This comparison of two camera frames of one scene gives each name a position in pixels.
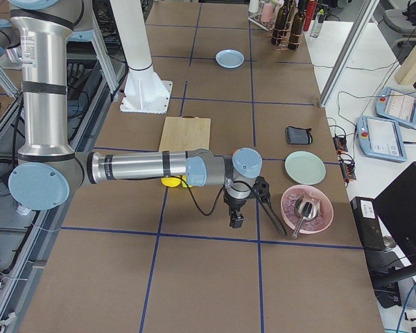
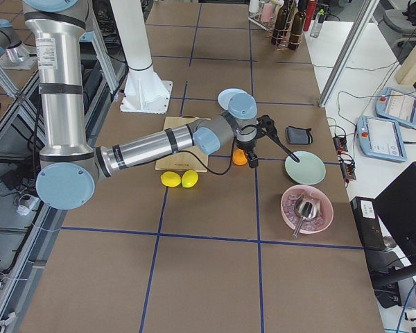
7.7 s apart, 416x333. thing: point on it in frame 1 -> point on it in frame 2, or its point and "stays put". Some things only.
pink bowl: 290,213 stays put
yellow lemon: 170,182 stays put
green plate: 305,168 stays put
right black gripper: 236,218 -> 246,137
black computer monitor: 403,207 stays put
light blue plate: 229,58 -> 224,96
